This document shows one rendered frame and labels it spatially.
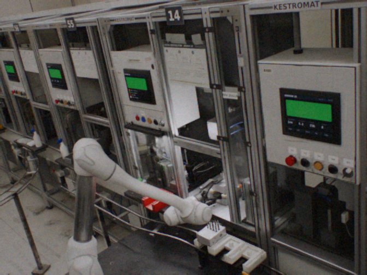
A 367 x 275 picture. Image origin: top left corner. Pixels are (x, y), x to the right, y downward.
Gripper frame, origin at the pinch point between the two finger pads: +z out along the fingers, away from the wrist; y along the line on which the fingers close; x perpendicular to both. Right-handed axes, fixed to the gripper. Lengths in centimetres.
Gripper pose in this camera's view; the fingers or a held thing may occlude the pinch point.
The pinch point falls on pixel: (219, 186)
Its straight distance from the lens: 239.5
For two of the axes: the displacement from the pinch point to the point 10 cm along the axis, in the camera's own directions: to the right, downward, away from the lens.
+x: -6.7, -1.7, 7.2
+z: 7.2, -3.5, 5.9
